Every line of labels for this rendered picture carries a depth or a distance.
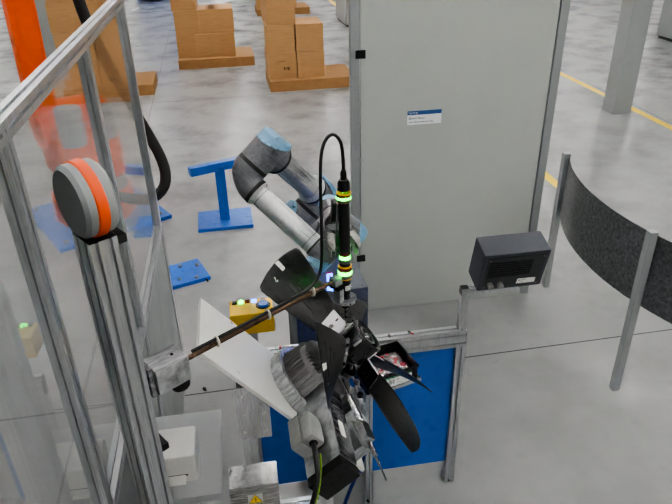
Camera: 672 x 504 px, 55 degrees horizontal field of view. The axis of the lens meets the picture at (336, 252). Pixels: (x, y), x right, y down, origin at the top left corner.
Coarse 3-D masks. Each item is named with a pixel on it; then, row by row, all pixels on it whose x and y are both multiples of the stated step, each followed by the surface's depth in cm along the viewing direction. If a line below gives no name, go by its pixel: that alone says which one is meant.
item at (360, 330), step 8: (352, 328) 193; (360, 328) 195; (368, 328) 201; (344, 336) 193; (352, 336) 192; (360, 336) 191; (352, 344) 191; (360, 344) 191; (368, 344) 190; (376, 344) 198; (352, 352) 191; (360, 352) 191; (368, 352) 192; (376, 352) 194; (352, 360) 192; (360, 360) 193; (344, 368) 193; (352, 368) 198; (344, 376) 193; (352, 376) 195
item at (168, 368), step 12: (168, 348) 160; (144, 360) 156; (156, 360) 156; (168, 360) 156; (180, 360) 156; (156, 372) 152; (168, 372) 154; (180, 372) 157; (156, 384) 154; (168, 384) 156; (180, 384) 158; (156, 396) 156
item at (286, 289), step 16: (288, 256) 196; (304, 256) 200; (272, 272) 189; (288, 272) 193; (304, 272) 196; (272, 288) 187; (288, 288) 191; (304, 288) 193; (304, 304) 192; (320, 304) 195; (304, 320) 191; (320, 320) 194
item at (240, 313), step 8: (240, 304) 239; (248, 304) 239; (256, 304) 239; (272, 304) 240; (232, 312) 235; (240, 312) 235; (248, 312) 235; (256, 312) 235; (232, 320) 234; (240, 320) 234; (272, 320) 237; (256, 328) 237; (264, 328) 238; (272, 328) 238
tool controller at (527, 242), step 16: (480, 240) 242; (496, 240) 242; (512, 240) 242; (528, 240) 242; (544, 240) 243; (480, 256) 241; (496, 256) 237; (512, 256) 238; (528, 256) 239; (544, 256) 240; (480, 272) 242; (496, 272) 242; (512, 272) 244; (528, 272) 245; (480, 288) 248; (496, 288) 249
